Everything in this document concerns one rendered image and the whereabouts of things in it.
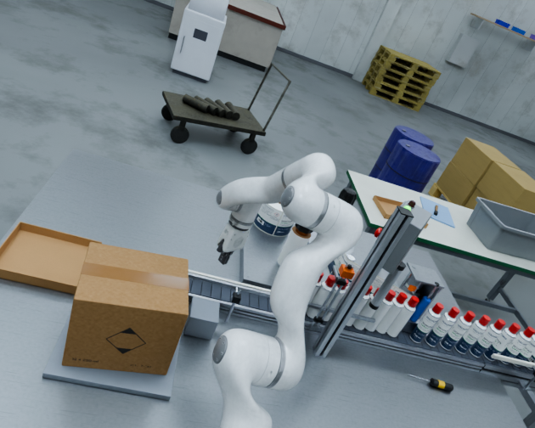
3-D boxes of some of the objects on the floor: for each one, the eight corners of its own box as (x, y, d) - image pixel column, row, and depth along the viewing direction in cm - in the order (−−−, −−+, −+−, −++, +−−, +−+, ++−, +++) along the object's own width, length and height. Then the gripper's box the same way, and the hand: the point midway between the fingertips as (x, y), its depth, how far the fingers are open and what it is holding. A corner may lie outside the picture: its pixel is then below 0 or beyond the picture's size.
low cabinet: (264, 46, 1035) (278, 6, 991) (268, 75, 834) (286, 26, 790) (182, 15, 993) (193, -27, 949) (166, 38, 792) (179, -15, 748)
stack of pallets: (408, 99, 1119) (428, 63, 1072) (420, 112, 1042) (442, 73, 995) (360, 81, 1090) (378, 43, 1043) (368, 93, 1012) (389, 53, 965)
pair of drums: (397, 184, 594) (426, 132, 556) (422, 228, 506) (459, 171, 467) (353, 170, 581) (380, 115, 543) (371, 212, 492) (406, 152, 454)
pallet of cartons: (488, 210, 639) (527, 157, 596) (545, 277, 516) (599, 216, 473) (425, 189, 618) (461, 132, 575) (469, 253, 495) (518, 188, 452)
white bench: (489, 297, 429) (543, 232, 390) (532, 361, 366) (601, 291, 327) (307, 247, 388) (347, 169, 348) (320, 310, 325) (370, 222, 285)
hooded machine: (207, 85, 656) (234, -7, 593) (168, 72, 643) (192, -23, 580) (210, 73, 711) (235, -12, 648) (174, 60, 698) (196, -27, 635)
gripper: (248, 212, 161) (229, 252, 169) (217, 217, 150) (200, 259, 158) (261, 225, 158) (242, 264, 166) (232, 230, 146) (213, 273, 154)
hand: (223, 257), depth 161 cm, fingers closed
